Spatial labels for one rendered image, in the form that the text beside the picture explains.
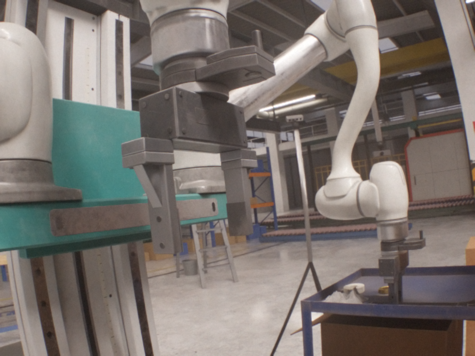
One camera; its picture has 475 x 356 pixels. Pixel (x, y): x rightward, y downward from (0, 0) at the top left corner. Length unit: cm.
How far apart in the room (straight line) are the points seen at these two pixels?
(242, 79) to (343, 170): 72
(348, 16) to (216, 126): 77
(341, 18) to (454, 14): 1051
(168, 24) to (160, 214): 20
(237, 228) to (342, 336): 77
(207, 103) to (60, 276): 54
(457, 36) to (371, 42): 1028
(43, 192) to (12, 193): 5
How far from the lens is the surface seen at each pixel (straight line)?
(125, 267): 87
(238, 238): 1156
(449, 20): 1152
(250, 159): 46
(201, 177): 80
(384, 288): 126
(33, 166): 52
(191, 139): 35
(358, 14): 109
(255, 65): 36
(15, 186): 50
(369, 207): 101
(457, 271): 138
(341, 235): 950
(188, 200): 73
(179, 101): 35
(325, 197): 108
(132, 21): 722
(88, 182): 76
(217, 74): 37
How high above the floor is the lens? 122
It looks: 3 degrees up
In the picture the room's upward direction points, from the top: 6 degrees counter-clockwise
